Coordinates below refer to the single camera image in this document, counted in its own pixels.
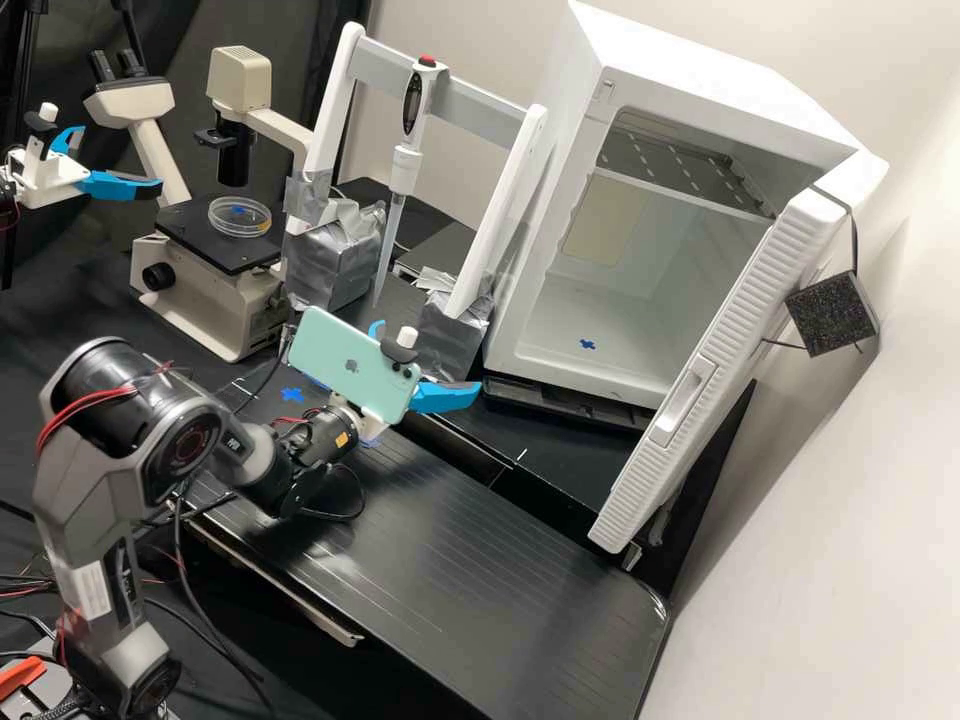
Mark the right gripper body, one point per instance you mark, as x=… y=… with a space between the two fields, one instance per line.
x=366 y=429

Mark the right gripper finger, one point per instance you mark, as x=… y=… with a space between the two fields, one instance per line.
x=442 y=401
x=374 y=331

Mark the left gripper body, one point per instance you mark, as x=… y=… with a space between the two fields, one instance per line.
x=45 y=184

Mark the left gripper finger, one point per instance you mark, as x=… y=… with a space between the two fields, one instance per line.
x=63 y=141
x=112 y=187

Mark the petri dish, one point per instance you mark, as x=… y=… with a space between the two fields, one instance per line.
x=240 y=217

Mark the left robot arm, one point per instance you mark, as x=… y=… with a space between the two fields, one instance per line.
x=6 y=196

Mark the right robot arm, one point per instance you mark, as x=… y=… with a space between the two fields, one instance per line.
x=97 y=480

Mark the left phone holder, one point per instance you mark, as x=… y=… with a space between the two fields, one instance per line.
x=48 y=111

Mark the black tray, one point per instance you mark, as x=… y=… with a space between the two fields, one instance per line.
x=442 y=247

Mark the cream microscope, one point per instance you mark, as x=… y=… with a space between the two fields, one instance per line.
x=202 y=300

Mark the pipette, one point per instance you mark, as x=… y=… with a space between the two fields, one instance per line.
x=409 y=169

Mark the white incubator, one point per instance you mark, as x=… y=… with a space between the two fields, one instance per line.
x=637 y=315

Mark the white pipette stand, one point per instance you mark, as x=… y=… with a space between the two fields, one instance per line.
x=334 y=97

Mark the incubator door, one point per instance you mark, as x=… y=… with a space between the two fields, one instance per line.
x=720 y=360

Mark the orange clamp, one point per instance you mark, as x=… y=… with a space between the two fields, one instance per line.
x=19 y=675

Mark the right wrist camera phone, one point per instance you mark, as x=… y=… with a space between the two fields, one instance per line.
x=337 y=360

